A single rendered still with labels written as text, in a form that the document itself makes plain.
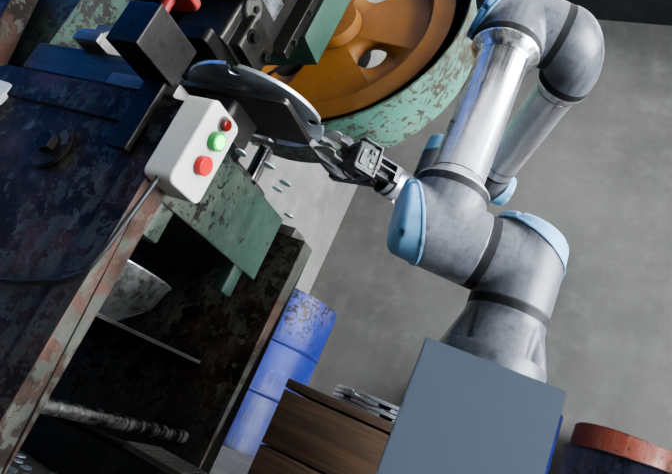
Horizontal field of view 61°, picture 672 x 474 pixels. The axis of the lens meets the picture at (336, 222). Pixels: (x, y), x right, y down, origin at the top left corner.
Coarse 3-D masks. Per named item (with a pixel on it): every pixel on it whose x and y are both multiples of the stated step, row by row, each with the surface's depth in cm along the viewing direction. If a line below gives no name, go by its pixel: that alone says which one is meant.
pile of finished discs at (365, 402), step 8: (336, 392) 122; (344, 392) 117; (352, 392) 116; (344, 400) 116; (352, 400) 115; (360, 400) 114; (368, 400) 112; (376, 400) 112; (360, 408) 113; (368, 408) 112; (376, 408) 111; (384, 408) 128; (392, 408) 111; (384, 416) 113; (392, 416) 110
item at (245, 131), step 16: (208, 96) 111; (224, 96) 109; (240, 96) 106; (256, 96) 104; (272, 96) 103; (240, 112) 110; (256, 112) 110; (272, 112) 107; (288, 112) 104; (240, 128) 112; (256, 128) 116; (272, 128) 113; (288, 128) 110; (304, 128) 110; (240, 144) 113; (304, 144) 114
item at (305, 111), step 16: (208, 64) 103; (224, 64) 101; (240, 64) 101; (192, 80) 112; (208, 80) 110; (224, 80) 107; (240, 80) 105; (256, 80) 103; (272, 80) 101; (288, 96) 104; (304, 112) 108; (320, 128) 112; (288, 144) 125
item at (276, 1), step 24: (216, 0) 120; (240, 0) 117; (264, 0) 123; (288, 0) 131; (192, 24) 118; (216, 24) 116; (240, 24) 118; (264, 24) 125; (240, 48) 116; (264, 48) 123
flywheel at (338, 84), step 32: (352, 0) 172; (384, 0) 168; (416, 0) 164; (448, 0) 155; (352, 32) 163; (384, 32) 162; (416, 32) 158; (448, 32) 151; (320, 64) 164; (352, 64) 160; (384, 64) 157; (416, 64) 149; (320, 96) 158; (352, 96) 150; (384, 96) 147
